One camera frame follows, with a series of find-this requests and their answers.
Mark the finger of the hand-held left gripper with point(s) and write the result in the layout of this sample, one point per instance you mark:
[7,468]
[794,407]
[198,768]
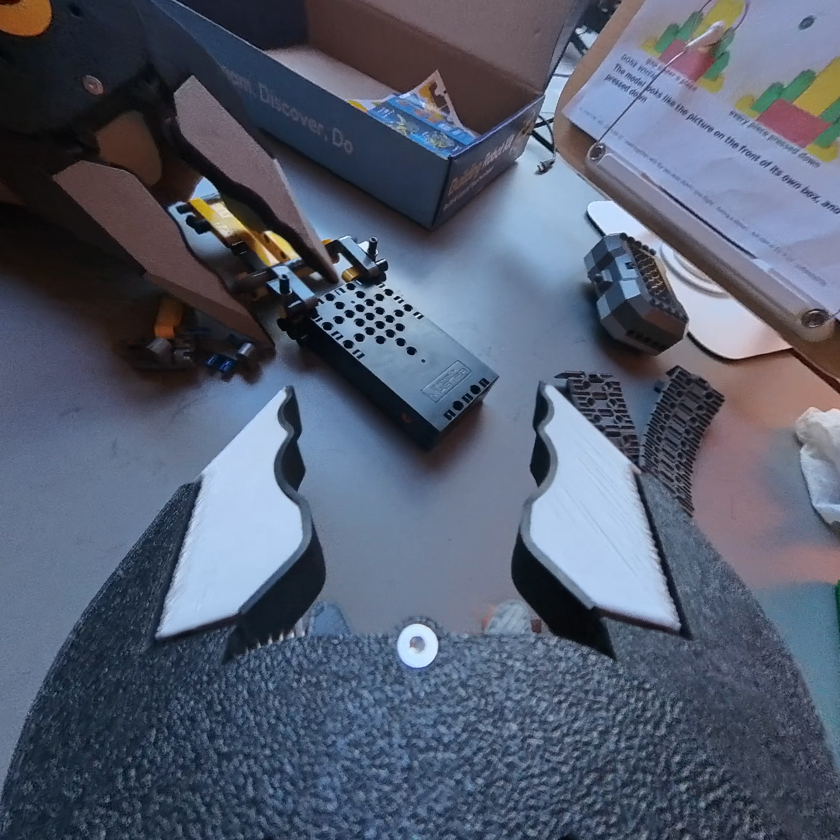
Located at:
[243,151]
[144,229]

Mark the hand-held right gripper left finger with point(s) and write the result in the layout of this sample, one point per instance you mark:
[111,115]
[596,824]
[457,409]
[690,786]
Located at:
[243,525]

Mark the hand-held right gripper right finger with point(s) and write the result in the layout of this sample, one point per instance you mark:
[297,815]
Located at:
[597,531]

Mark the yellow grey brick arm assembly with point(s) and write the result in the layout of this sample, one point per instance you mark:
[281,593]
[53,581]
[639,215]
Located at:
[249,229]

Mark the small grey yellow brick assembly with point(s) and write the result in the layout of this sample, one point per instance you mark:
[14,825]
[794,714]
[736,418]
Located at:
[167,321]

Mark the black perforated battery box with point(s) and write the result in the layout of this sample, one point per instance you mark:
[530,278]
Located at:
[394,354]

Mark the grey desk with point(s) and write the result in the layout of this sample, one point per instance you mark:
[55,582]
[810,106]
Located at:
[98,407]

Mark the navy cardboard box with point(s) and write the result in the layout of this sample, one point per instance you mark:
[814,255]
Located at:
[295,118]

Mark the blue printed booklet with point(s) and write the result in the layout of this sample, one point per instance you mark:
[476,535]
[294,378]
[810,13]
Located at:
[426,128]

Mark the blue yellow instruction booklet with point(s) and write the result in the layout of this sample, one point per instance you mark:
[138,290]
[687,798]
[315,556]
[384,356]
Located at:
[430,85]

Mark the grey brick motor block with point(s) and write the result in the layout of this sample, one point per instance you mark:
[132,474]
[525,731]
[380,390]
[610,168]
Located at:
[630,308]

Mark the white crumpled tissue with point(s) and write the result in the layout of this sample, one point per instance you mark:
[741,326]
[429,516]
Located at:
[820,459]

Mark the instruction sheet on clipboard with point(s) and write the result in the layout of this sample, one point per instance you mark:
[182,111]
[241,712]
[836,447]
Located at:
[584,59]

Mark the printed instruction sheet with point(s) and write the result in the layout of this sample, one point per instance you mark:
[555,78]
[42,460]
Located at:
[722,164]

